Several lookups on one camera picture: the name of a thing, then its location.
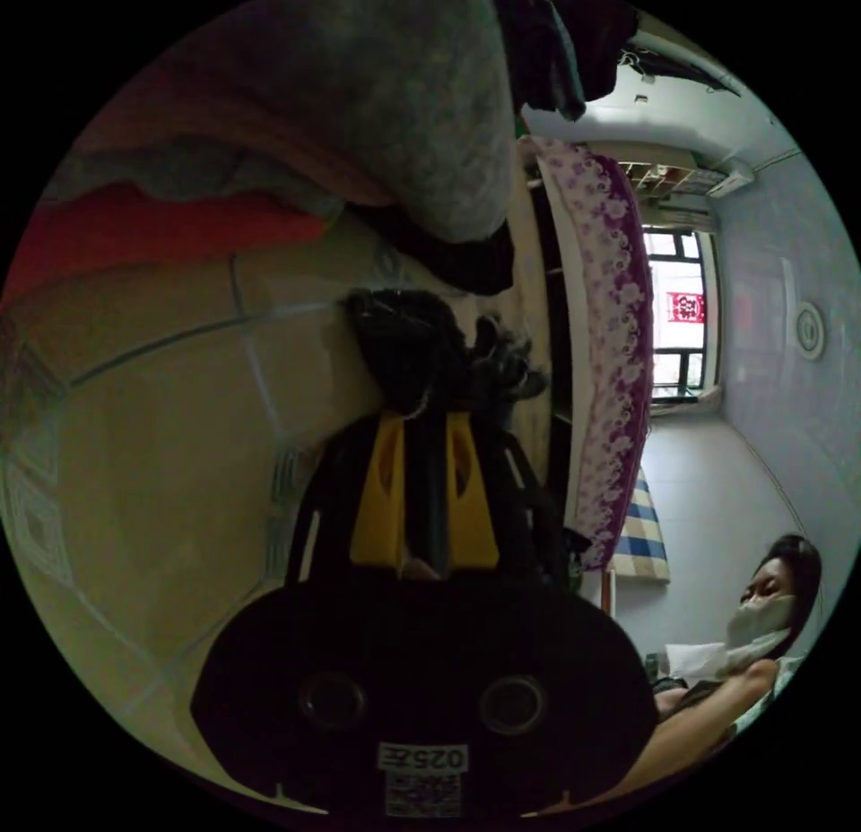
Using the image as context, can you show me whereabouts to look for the person's body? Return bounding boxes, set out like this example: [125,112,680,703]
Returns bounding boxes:
[644,533,826,760]

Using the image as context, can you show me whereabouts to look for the white air conditioner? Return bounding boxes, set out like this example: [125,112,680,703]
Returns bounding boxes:
[704,161,759,199]

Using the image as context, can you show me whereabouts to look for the round ceiling lamp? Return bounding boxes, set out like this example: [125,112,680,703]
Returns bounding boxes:
[793,300,827,361]

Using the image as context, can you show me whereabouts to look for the shelf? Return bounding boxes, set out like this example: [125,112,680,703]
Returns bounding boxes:
[617,158,718,231]

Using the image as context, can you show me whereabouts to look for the dark cupboard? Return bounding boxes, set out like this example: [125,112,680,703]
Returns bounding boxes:
[527,172,579,550]

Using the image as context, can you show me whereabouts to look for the window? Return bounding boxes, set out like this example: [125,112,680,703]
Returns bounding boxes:
[642,225,722,413]

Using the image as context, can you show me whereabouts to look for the person's left forearm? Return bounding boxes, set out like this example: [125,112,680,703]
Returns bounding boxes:
[521,656,783,821]

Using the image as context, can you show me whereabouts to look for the dark hanging clothes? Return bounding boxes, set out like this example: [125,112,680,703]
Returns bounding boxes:
[496,0,744,124]

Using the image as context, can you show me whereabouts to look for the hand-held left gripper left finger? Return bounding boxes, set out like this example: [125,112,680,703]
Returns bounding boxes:
[349,417,407,569]

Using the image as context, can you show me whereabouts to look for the purple floral cloth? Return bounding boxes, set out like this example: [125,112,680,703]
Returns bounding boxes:
[517,135,655,572]

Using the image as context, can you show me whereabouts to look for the blue striped cloth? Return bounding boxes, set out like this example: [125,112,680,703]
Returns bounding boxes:
[607,467,674,583]

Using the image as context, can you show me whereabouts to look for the pile of clothes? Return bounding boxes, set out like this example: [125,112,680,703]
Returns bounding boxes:
[13,0,533,297]

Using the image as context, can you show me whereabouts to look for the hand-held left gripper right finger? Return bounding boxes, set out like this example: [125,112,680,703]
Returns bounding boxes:
[443,417,501,572]

